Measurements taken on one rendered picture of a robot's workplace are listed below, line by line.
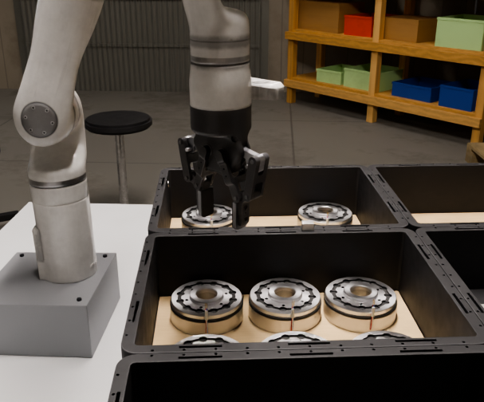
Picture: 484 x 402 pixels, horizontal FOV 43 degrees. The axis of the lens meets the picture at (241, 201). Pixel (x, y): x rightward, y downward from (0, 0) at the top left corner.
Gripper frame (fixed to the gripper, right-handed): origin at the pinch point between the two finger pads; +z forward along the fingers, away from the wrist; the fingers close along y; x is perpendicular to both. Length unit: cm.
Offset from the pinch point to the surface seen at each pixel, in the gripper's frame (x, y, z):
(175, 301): -3.9, -5.6, 14.1
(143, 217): 36, -62, 30
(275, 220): 33.1, -17.6, 17.4
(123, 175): 115, -176, 66
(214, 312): -1.8, 0.0, 14.5
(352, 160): 296, -161, 101
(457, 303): 10.7, 28.0, 7.5
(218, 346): -14.2, 12.9, 7.5
